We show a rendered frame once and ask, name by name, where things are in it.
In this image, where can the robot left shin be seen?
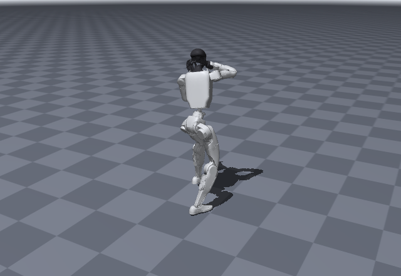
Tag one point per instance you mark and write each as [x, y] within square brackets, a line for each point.
[198, 162]

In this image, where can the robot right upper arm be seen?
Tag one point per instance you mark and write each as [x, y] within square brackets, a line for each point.
[218, 75]

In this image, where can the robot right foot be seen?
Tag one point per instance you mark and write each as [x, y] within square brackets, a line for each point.
[204, 207]

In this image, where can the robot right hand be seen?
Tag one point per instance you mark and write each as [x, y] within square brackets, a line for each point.
[202, 62]

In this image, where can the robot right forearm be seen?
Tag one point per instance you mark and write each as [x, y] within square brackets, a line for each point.
[221, 67]

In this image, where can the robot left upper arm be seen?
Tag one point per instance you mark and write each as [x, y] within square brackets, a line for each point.
[181, 83]

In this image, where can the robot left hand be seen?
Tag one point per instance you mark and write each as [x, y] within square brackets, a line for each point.
[190, 66]

